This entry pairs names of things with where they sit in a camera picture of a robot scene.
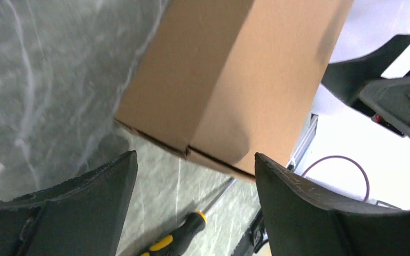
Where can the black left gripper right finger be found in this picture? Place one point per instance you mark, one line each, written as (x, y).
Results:
(304, 218)

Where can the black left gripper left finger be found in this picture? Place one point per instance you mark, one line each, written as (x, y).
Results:
(81, 216)

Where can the aluminium table edge rail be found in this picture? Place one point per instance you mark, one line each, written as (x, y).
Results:
(306, 137)

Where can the brown cardboard express box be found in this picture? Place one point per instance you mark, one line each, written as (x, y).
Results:
(223, 80)

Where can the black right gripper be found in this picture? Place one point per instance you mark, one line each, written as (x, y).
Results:
(358, 83)

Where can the yellow black handled screwdriver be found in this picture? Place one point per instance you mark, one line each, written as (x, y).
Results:
(179, 239)

